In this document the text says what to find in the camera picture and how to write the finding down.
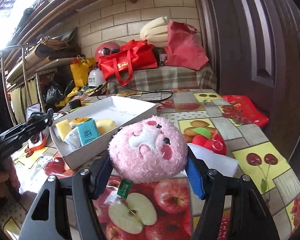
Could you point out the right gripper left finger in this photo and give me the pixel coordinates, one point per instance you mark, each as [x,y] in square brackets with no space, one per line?
[47,217]

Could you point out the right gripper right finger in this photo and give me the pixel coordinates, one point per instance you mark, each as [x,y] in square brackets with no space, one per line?
[250,217]

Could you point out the white foam block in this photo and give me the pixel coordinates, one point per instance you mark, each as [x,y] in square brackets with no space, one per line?
[226,165]

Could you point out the red plush apple toy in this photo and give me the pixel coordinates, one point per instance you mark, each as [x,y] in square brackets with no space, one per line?
[209,140]

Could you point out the pink plush ball toy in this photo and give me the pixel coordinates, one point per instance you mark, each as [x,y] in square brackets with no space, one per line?
[147,151]

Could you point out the left hand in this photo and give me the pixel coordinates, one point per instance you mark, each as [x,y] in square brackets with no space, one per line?
[11,176]

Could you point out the smartphone on stand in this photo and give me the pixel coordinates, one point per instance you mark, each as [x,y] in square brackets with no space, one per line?
[32,109]

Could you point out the yellow sponge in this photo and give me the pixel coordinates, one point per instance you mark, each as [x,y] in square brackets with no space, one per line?
[63,128]
[105,125]

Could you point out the fruit pattern tablecloth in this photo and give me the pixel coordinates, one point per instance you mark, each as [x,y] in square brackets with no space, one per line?
[236,149]

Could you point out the black plastic bag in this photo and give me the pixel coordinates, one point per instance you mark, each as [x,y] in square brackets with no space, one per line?
[55,93]

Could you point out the white cardboard box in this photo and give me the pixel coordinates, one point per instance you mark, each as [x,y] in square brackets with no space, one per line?
[107,115]

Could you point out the metal shelf rack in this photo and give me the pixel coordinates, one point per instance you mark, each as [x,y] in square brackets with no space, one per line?
[45,55]

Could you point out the black power adapter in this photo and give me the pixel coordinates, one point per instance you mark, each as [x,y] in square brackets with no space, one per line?
[75,104]

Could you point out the teal tissue packet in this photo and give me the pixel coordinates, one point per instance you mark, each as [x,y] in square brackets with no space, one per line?
[87,132]

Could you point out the red plastic bag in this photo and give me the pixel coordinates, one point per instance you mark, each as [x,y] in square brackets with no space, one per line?
[242,111]

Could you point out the yellow shopping bag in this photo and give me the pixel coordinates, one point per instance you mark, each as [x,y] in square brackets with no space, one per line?
[81,68]

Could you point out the white helmet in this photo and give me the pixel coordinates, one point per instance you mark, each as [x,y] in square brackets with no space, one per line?
[95,78]

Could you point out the red helmet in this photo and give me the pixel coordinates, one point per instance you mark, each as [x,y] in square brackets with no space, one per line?
[106,48]

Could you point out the plaid blanket covered furniture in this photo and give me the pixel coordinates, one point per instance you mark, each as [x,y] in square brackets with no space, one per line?
[167,77]

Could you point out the red tote bag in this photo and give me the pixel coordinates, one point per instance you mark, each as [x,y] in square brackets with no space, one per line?
[134,55]

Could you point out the dark red fabric bag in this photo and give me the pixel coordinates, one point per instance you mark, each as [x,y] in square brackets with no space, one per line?
[182,49]

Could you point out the brown wooden door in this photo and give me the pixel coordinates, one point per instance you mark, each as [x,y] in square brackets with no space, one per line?
[254,49]

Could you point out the cream foam roll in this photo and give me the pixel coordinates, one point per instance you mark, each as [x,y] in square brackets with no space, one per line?
[156,32]

